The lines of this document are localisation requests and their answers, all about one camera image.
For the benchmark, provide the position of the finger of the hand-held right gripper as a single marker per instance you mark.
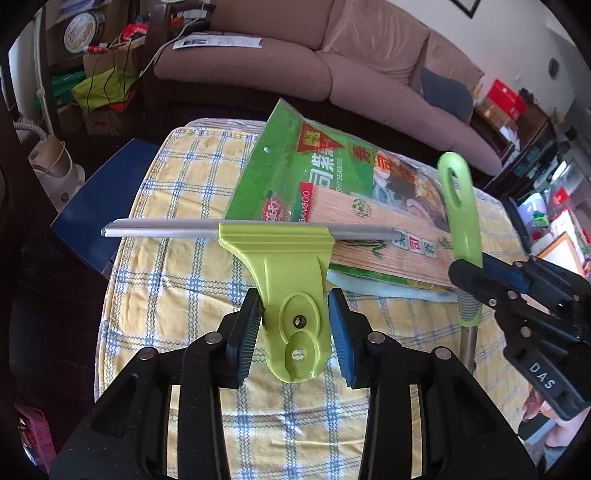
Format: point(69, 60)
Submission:
point(505, 274)
point(475, 284)

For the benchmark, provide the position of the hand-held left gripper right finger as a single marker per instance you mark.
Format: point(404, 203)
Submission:
point(344, 341)

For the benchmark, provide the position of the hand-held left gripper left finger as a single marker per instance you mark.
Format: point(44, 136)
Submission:
point(244, 332)

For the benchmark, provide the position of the green squeegee head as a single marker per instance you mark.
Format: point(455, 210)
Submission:
point(286, 258)

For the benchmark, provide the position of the person's right hand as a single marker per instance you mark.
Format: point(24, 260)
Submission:
point(535, 406)

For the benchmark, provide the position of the orange framed white board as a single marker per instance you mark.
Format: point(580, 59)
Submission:
point(561, 254)

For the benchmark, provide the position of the light blue cloth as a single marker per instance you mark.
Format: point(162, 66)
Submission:
point(369, 286)

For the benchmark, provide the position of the yellow checked tablecloth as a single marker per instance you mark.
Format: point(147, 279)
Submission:
point(184, 277)

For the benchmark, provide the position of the dark wooden cabinet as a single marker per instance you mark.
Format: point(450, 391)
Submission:
point(521, 147)

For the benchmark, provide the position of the green seaweed and bamboo mat packet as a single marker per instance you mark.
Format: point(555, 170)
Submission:
point(286, 175)

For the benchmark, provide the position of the red box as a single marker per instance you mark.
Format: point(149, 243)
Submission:
point(505, 97)

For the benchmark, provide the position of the blue cushion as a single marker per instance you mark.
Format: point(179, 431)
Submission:
point(445, 94)

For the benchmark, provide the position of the dark blue stool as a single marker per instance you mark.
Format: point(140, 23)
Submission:
point(101, 207)

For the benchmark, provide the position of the pinkish brown sofa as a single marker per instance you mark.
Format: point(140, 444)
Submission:
point(369, 78)

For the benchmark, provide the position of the pink plastic basket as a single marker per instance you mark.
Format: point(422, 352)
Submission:
point(34, 438)

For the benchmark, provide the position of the white garment steamer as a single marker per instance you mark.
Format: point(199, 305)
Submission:
point(53, 170)

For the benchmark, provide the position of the green plastic bag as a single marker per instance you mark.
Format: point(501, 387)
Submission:
point(99, 90)

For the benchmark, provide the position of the white printed papers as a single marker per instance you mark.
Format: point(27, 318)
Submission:
point(217, 41)

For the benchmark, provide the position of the brown cardboard box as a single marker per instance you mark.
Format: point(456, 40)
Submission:
point(120, 60)

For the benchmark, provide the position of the round printed tin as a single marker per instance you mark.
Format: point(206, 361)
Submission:
point(83, 30)

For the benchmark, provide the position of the round wall fixture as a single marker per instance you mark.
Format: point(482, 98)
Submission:
point(554, 68)

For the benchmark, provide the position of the black framed wall picture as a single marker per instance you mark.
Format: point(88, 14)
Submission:
point(466, 5)

